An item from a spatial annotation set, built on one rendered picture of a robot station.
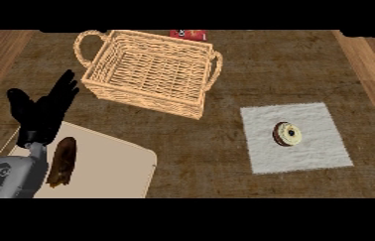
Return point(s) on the beige cutting board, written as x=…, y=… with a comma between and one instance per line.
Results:
x=113, y=169

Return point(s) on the brown cupcake with cream top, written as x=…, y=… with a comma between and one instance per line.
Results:
x=287, y=134

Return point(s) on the brown woven table mat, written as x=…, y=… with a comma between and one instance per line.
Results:
x=196, y=145

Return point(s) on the red can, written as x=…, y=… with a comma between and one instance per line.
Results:
x=191, y=35

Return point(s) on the tan wicker basket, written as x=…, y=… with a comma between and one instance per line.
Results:
x=151, y=69

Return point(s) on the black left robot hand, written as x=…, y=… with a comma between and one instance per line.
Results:
x=47, y=112

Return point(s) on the white cloth placemat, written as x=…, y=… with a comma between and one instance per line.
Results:
x=308, y=152

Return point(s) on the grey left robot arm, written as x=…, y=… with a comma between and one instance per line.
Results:
x=23, y=175

